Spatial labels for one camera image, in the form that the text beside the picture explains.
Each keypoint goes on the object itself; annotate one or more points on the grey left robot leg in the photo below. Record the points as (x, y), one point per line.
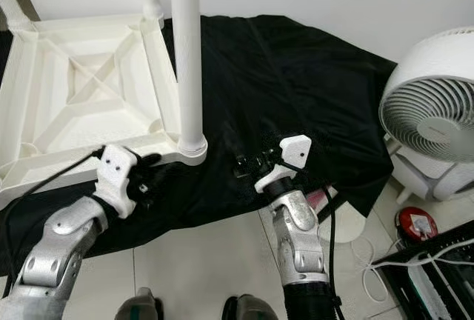
(142, 307)

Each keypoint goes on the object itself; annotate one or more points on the black table cloth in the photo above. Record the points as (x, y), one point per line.
(296, 75)

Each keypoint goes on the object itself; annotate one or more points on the white electric fan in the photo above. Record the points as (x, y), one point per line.
(429, 112)

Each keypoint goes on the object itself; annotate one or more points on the grey robot leg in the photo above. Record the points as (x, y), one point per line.
(250, 310)
(142, 307)

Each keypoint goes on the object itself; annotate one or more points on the grey right robot leg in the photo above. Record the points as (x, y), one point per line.
(250, 310)

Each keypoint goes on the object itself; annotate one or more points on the black floor box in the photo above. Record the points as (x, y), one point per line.
(437, 290)

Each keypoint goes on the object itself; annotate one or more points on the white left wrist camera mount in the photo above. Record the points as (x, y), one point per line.
(116, 168)

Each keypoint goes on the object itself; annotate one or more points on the white plastic table top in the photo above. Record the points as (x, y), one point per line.
(59, 98)

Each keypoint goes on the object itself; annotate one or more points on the red round object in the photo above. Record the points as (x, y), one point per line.
(417, 224)

